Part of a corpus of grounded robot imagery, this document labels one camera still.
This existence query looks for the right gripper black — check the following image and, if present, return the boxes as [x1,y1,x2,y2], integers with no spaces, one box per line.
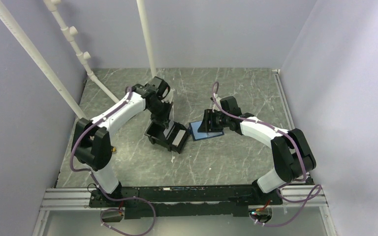
[198,109,230,133]

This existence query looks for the blue leather card holder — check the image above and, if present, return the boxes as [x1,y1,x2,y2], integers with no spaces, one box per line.
[189,121,224,141]

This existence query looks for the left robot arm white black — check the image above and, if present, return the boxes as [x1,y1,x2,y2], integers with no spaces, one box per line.
[71,77,172,207]

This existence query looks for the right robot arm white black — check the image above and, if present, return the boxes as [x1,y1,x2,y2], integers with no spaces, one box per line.
[197,96,316,204]

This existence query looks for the stack of cards in tray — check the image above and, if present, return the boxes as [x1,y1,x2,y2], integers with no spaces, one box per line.
[172,130,186,147]

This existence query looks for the black card tray box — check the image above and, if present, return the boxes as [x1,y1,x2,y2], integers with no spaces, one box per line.
[145,120,190,154]

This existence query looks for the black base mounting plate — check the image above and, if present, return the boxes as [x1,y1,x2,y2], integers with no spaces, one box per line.
[89,184,283,219]

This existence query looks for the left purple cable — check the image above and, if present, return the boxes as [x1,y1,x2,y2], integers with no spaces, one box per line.
[69,86,157,236]

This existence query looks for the white PVC pipe frame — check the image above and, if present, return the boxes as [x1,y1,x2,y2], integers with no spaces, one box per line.
[0,0,158,119]

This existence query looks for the aluminium extrusion rail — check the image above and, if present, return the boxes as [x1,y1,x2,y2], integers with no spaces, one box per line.
[40,185,329,210]

